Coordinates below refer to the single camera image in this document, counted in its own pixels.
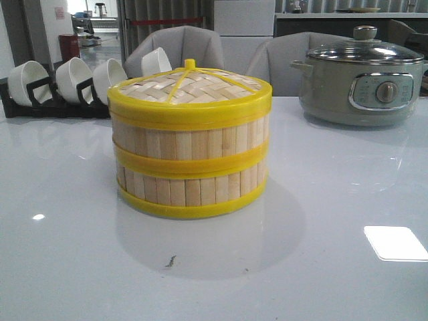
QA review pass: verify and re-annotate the grey chair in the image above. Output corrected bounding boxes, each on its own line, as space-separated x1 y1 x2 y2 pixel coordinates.
124 25 225 78
245 32 348 96

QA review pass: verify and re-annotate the glass pot lid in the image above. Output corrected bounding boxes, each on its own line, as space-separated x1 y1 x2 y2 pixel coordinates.
306 25 424 64

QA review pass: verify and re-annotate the grey electric cooking pot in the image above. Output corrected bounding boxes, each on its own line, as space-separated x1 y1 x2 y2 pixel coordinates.
290 58 427 126

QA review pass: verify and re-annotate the black bowl rack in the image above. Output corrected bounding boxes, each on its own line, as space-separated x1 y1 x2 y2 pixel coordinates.
1 76 110 118

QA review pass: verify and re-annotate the grey chair left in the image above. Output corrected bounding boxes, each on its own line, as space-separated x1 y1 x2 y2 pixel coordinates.
124 25 225 78

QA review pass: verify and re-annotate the white bowl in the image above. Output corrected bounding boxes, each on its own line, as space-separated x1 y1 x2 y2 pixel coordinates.
93 58 128 105
141 47 172 77
7 60 49 106
56 57 92 104

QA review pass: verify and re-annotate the white bowl far left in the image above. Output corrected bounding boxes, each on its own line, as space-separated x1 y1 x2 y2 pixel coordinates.
7 60 49 106

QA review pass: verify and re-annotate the woven bamboo steamer lid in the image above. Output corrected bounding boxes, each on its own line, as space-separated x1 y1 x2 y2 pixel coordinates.
108 59 272 131

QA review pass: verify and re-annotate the grey chair right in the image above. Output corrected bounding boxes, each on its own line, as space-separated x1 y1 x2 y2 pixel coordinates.
245 32 348 96

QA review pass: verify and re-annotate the red bin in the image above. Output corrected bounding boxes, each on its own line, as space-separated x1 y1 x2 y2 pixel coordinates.
58 34 80 62

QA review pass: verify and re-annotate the bamboo steamer tier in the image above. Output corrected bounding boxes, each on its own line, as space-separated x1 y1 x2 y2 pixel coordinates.
112 115 270 179
116 160 268 219

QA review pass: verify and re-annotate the white cabinet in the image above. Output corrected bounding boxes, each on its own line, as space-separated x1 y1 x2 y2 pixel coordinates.
213 1 276 74

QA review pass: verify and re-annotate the white bowl right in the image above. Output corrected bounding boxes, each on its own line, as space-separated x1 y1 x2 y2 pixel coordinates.
141 47 172 77

